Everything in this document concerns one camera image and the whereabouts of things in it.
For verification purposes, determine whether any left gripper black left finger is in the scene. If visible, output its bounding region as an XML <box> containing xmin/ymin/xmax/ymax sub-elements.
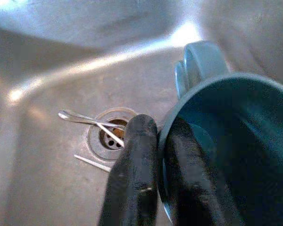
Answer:
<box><xmin>98</xmin><ymin>114</ymin><xmax>161</xmax><ymax>226</ymax></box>

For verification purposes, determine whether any blue mug with white rabbit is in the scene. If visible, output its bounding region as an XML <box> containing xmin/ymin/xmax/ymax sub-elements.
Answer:
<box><xmin>157</xmin><ymin>40</ymin><xmax>283</xmax><ymax>226</ymax></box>

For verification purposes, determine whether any round steel sink drain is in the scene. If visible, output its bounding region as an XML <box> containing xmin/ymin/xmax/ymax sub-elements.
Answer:
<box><xmin>87</xmin><ymin>107</ymin><xmax>139</xmax><ymax>161</ymax></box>

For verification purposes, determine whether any stainless steel sink basin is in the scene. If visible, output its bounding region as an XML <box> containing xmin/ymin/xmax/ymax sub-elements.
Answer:
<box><xmin>0</xmin><ymin>0</ymin><xmax>283</xmax><ymax>226</ymax></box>

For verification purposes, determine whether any thin pale stick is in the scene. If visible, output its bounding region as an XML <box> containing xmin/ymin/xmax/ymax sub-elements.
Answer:
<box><xmin>74</xmin><ymin>154</ymin><xmax>112</xmax><ymax>172</ymax></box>

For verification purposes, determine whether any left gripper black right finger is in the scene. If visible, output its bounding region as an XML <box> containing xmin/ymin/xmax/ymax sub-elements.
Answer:
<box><xmin>164</xmin><ymin>116</ymin><xmax>241</xmax><ymax>226</ymax></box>

